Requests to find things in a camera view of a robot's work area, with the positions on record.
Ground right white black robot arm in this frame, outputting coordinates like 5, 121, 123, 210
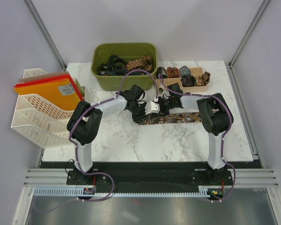
157, 84, 234, 185

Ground red folder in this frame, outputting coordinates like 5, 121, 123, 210
14, 72, 83, 98

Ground wooden compartment tray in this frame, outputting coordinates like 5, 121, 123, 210
156, 67, 208, 93

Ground right aluminium corner post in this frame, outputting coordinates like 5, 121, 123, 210
228, 0, 272, 68

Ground aluminium corner post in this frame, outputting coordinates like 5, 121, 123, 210
228, 0, 272, 68
23, 0, 67, 71

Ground grey blue rolled tie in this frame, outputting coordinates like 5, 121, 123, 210
179, 66, 191, 78

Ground dark patterned rolled tie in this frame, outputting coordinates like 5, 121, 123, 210
180, 75, 196, 87

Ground aluminium rail frame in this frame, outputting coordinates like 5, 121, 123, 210
24, 168, 278, 188

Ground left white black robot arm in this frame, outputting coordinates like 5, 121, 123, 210
67, 85, 149, 184

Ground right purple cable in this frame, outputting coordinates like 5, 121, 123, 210
158, 73, 237, 203

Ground left aluminium corner post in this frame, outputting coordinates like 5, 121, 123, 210
23, 0, 67, 71

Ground olive green plastic bin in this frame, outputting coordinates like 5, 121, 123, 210
91, 43, 157, 91

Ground red patterned rolled tie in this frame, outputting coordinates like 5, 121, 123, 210
167, 67, 180, 78

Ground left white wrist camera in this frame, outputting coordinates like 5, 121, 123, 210
145, 101, 160, 114

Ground black rolled tie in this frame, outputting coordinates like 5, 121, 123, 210
156, 67, 168, 79

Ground purple cable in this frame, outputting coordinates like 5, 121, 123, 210
158, 73, 237, 203
34, 69, 159, 213

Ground black ties in bin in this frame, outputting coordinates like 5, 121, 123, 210
97, 54, 128, 76

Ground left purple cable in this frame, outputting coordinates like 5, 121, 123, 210
34, 69, 159, 213

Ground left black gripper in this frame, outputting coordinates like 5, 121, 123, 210
127, 102, 150, 125

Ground brown patterned loose tie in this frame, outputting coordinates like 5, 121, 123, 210
194, 71, 211, 86

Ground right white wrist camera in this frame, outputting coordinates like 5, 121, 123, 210
158, 88, 169, 97

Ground brown cat pattern tie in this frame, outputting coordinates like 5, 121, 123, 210
143, 112, 201, 125

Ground white slotted cable duct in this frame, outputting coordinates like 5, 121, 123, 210
33, 186, 217, 198

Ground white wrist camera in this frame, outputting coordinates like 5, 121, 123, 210
158, 88, 169, 97
145, 101, 160, 114

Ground brown patterned tie in bin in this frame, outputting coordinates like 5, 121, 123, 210
126, 55, 154, 72

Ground white plastic file rack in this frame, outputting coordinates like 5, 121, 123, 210
11, 68, 89, 149

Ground orange folder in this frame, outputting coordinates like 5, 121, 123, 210
14, 78, 83, 111

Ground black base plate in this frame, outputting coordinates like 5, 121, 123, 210
67, 162, 233, 193

